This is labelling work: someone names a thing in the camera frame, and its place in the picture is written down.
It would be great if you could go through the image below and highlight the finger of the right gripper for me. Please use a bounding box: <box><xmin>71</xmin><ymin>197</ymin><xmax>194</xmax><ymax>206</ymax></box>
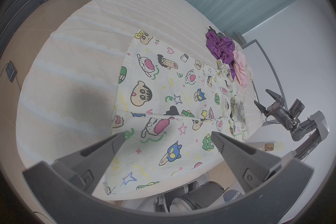
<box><xmin>265</xmin><ymin>89</ymin><xmax>285</xmax><ymax>107</ymax></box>
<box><xmin>254</xmin><ymin>100</ymin><xmax>270</xmax><ymax>116</ymax></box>

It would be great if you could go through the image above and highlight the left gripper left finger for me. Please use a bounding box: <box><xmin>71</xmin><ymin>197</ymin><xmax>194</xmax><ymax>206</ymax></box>
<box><xmin>52</xmin><ymin>132</ymin><xmax>127</xmax><ymax>196</ymax></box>

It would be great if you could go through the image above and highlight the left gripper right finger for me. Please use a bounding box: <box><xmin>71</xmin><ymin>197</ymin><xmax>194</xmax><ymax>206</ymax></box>
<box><xmin>211</xmin><ymin>131</ymin><xmax>283</xmax><ymax>195</ymax></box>

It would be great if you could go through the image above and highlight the white printed pyjama top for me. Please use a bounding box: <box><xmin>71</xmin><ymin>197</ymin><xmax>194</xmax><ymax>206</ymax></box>
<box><xmin>104</xmin><ymin>30</ymin><xmax>249</xmax><ymax>195</ymax></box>

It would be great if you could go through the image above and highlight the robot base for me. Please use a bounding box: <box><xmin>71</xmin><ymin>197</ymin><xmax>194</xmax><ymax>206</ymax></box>
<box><xmin>154</xmin><ymin>180</ymin><xmax>245</xmax><ymax>215</ymax></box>

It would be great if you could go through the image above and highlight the bed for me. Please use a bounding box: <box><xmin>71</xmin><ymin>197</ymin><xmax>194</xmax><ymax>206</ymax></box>
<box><xmin>16</xmin><ymin>0</ymin><xmax>285</xmax><ymax>203</ymax></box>

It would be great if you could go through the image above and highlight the pink garment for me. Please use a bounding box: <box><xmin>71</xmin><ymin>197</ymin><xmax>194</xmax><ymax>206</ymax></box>
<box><xmin>232</xmin><ymin>50</ymin><xmax>249</xmax><ymax>86</ymax></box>

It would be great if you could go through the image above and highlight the purple garment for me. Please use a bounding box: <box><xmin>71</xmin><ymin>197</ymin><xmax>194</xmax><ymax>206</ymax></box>
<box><xmin>205</xmin><ymin>30</ymin><xmax>236</xmax><ymax>72</ymax></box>

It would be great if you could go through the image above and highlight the grey bedside table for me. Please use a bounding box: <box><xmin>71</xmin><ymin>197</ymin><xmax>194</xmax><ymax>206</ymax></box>
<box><xmin>223</xmin><ymin>30</ymin><xmax>246</xmax><ymax>44</ymax></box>

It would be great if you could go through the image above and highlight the dark grey garment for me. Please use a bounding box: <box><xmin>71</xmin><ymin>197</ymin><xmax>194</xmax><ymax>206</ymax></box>
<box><xmin>208</xmin><ymin>26</ymin><xmax>223</xmax><ymax>37</ymax></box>

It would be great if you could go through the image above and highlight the small black box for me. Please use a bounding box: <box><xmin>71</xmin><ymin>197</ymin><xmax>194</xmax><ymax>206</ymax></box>
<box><xmin>5</xmin><ymin>60</ymin><xmax>18</xmax><ymax>83</ymax></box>

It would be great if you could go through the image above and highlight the black chest of drawers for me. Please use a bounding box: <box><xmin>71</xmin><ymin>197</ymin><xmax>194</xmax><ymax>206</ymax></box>
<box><xmin>0</xmin><ymin>0</ymin><xmax>47</xmax><ymax>53</ymax></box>

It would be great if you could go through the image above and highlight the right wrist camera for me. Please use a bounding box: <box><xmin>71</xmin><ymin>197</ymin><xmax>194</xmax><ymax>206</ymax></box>
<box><xmin>289</xmin><ymin>99</ymin><xmax>306</xmax><ymax>116</ymax></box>

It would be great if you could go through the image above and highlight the black cable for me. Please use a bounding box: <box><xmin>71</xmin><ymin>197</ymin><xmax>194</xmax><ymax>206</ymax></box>
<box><xmin>0</xmin><ymin>68</ymin><xmax>22</xmax><ymax>90</ymax></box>

